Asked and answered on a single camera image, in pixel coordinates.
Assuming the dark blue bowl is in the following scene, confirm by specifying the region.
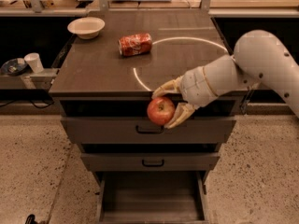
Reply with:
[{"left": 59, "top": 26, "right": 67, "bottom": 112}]
[{"left": 1, "top": 58, "right": 28, "bottom": 77}]

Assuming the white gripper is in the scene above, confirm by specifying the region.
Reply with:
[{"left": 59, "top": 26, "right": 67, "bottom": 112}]
[{"left": 151, "top": 66, "right": 218, "bottom": 129}]

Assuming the black cable on floor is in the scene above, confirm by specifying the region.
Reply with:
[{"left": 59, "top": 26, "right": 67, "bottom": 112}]
[{"left": 0, "top": 98, "right": 55, "bottom": 110}]

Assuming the red apple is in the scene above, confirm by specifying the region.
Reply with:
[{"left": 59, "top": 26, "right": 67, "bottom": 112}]
[{"left": 147, "top": 97, "right": 176, "bottom": 126}]

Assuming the black object bottom left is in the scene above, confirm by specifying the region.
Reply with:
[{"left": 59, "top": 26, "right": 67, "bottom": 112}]
[{"left": 24, "top": 214, "right": 48, "bottom": 224}]

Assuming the white paper cup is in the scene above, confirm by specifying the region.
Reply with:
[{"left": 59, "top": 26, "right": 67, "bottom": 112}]
[{"left": 24, "top": 52, "right": 44, "bottom": 73}]

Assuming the top grey drawer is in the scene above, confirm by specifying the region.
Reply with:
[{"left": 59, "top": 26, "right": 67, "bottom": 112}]
[{"left": 62, "top": 117, "right": 235, "bottom": 144}]

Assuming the middle grey drawer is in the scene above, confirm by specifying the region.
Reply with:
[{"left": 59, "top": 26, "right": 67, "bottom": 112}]
[{"left": 81, "top": 153, "right": 220, "bottom": 172}]

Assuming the bottom open grey drawer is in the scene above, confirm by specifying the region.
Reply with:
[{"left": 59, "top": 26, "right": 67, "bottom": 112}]
[{"left": 96, "top": 171, "right": 210, "bottom": 224}]

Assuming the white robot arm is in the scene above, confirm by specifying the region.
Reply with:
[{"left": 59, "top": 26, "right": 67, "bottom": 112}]
[{"left": 152, "top": 30, "right": 299, "bottom": 129}]

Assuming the grey drawer cabinet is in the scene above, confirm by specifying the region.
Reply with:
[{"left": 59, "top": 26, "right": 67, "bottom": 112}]
[{"left": 49, "top": 8, "right": 249, "bottom": 224}]

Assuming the red soda can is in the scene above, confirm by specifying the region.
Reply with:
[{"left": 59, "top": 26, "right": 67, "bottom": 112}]
[{"left": 118, "top": 33, "right": 152, "bottom": 57}]

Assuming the white ceramic bowl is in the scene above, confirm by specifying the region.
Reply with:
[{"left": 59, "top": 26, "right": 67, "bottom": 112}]
[{"left": 67, "top": 17, "right": 105, "bottom": 39}]

